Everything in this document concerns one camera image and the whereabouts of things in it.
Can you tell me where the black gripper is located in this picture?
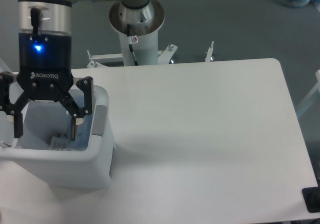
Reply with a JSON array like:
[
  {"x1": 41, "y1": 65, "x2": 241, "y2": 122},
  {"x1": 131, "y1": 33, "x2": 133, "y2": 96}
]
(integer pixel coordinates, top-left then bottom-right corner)
[{"x1": 0, "y1": 30, "x2": 95, "y2": 141}]

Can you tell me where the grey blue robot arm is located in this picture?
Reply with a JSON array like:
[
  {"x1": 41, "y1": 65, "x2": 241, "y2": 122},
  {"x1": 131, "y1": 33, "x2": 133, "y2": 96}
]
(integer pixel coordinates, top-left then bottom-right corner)
[{"x1": 0, "y1": 0, "x2": 165, "y2": 138}]

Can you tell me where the white frame at right edge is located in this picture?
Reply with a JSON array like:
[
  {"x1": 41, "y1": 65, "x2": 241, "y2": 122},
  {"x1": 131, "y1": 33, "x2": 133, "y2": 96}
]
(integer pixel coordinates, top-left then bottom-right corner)
[{"x1": 296, "y1": 70, "x2": 320, "y2": 119}]

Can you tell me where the clear plastic water bottle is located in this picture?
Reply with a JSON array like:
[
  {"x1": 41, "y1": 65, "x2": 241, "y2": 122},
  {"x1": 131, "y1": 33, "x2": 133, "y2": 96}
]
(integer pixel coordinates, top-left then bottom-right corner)
[{"x1": 65, "y1": 94, "x2": 95, "y2": 152}]

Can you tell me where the black device at table edge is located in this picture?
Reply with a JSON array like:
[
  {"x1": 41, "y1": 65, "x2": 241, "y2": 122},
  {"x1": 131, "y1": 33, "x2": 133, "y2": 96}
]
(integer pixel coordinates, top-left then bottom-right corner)
[{"x1": 302, "y1": 187, "x2": 320, "y2": 213}]

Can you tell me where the white plastic pouch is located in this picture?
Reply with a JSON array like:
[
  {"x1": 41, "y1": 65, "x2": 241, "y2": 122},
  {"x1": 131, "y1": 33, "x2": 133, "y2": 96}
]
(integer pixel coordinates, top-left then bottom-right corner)
[{"x1": 48, "y1": 134, "x2": 72, "y2": 151}]

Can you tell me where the black cable on pedestal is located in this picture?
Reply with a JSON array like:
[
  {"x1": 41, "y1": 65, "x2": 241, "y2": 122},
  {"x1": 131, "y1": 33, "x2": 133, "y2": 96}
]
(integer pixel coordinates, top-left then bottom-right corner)
[{"x1": 126, "y1": 23, "x2": 139, "y2": 66}]

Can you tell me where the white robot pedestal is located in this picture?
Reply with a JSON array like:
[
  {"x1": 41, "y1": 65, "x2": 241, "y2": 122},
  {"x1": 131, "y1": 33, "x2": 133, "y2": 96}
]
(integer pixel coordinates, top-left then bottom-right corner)
[{"x1": 86, "y1": 0, "x2": 216, "y2": 69}]

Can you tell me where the white trash can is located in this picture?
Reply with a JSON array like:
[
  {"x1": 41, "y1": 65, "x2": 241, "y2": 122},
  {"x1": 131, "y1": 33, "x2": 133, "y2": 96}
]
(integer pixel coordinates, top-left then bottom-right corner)
[{"x1": 0, "y1": 86, "x2": 116, "y2": 189}]

